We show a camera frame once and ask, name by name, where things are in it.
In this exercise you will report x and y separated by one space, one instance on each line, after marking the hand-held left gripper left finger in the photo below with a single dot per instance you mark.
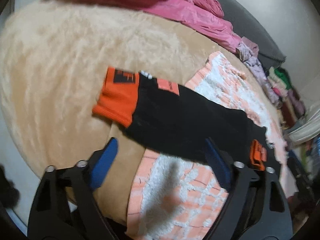
105 165

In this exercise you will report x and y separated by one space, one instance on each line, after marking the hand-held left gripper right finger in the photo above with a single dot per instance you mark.
217 160

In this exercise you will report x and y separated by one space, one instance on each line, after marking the black shirt with orange sleeves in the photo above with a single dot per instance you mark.
175 117

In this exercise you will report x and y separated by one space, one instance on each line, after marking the pile of folded clothes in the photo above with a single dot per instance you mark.
282 87

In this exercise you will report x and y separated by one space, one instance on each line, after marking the orange and white patterned towel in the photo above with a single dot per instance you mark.
180 200

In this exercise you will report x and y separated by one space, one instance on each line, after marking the lilac garment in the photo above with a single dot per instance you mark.
252 62

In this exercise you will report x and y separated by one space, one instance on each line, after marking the beige fleece blanket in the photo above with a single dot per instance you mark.
62 67

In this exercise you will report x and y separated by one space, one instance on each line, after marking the pink comforter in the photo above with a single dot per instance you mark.
175 10

